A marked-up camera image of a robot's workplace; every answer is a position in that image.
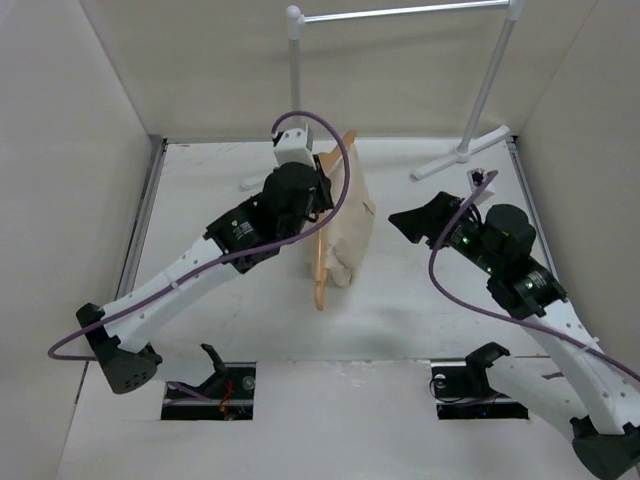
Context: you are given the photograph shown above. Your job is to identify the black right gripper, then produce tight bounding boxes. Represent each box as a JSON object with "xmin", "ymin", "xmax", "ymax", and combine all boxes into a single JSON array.
[{"xmin": 388, "ymin": 191, "xmax": 501, "ymax": 276}]

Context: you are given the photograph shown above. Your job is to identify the wooden clothes hanger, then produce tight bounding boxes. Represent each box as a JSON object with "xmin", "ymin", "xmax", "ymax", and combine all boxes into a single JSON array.
[{"xmin": 312, "ymin": 129, "xmax": 357, "ymax": 311}]

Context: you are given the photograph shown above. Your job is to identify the beige trousers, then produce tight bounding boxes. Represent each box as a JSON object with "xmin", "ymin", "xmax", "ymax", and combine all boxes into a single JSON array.
[{"xmin": 322, "ymin": 143, "xmax": 376, "ymax": 288}]

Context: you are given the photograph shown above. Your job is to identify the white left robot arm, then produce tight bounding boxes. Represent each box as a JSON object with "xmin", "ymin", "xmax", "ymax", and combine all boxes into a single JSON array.
[{"xmin": 76, "ymin": 156, "xmax": 334, "ymax": 394}]

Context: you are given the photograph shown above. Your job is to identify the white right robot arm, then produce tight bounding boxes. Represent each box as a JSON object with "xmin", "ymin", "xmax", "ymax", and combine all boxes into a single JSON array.
[{"xmin": 388, "ymin": 192, "xmax": 639, "ymax": 479}]

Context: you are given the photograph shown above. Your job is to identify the white garment rack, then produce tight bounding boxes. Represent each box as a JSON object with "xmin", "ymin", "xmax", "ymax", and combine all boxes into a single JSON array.
[{"xmin": 240, "ymin": 0, "xmax": 525, "ymax": 191}]

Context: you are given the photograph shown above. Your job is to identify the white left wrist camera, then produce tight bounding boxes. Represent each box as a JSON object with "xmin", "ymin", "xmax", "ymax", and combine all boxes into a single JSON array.
[{"xmin": 272, "ymin": 125, "xmax": 314, "ymax": 167}]

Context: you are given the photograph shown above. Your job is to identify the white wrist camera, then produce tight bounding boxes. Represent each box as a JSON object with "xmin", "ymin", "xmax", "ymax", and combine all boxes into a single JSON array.
[
  {"xmin": 272, "ymin": 125, "xmax": 314, "ymax": 167},
  {"xmin": 467, "ymin": 168, "xmax": 496, "ymax": 204}
]

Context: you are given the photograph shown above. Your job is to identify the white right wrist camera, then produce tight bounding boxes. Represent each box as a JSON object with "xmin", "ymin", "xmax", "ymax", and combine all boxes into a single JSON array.
[{"xmin": 467, "ymin": 168, "xmax": 496, "ymax": 204}]

